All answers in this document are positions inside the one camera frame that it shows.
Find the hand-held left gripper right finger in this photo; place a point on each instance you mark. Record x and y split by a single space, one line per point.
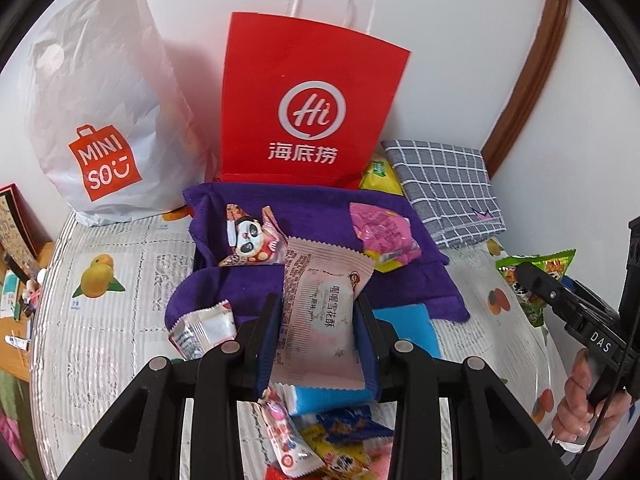
367 360

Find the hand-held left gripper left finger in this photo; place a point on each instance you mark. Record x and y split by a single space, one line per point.
266 355

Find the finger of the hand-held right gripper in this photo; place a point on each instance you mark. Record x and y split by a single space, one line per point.
542 285
595 300

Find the blue snack packet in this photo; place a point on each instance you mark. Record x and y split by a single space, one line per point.
352 422

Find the pink white nougat packet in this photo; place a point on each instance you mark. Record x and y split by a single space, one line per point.
325 310

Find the pink strawberry snack packet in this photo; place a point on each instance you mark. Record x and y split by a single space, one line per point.
282 435

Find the panda print snack packet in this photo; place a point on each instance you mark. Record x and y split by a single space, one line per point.
252 235

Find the magenta snack bag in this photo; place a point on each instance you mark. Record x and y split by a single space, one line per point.
385 232

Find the purple felt basket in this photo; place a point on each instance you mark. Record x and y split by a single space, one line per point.
320 215

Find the person's right hand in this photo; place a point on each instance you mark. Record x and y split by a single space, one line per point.
575 405

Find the blue tissue pack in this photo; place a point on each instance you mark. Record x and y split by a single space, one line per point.
405 330

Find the silver white snack packet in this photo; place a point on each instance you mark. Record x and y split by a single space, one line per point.
202 330

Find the yellow triangular snack packet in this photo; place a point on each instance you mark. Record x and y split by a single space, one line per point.
335 455

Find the grey checked folded cloth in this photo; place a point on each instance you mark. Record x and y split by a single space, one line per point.
445 185

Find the yellow green snack packet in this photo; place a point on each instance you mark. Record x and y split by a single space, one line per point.
380 177

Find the white tube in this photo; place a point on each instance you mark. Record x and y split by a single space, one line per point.
17 342

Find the wooden nightstand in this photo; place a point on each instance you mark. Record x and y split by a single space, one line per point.
15 360

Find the green blanket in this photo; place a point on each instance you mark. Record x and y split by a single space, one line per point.
12 420

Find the teal pocket tissue pack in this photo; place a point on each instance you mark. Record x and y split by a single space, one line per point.
7 292

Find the patterned box with red edge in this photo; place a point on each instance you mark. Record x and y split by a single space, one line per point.
15 220

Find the red paper bag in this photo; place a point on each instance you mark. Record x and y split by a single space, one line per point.
310 60

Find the white plastic shopping bag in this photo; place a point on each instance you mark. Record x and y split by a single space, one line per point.
100 85

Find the brown wooden door frame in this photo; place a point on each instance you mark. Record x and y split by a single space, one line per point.
530 70

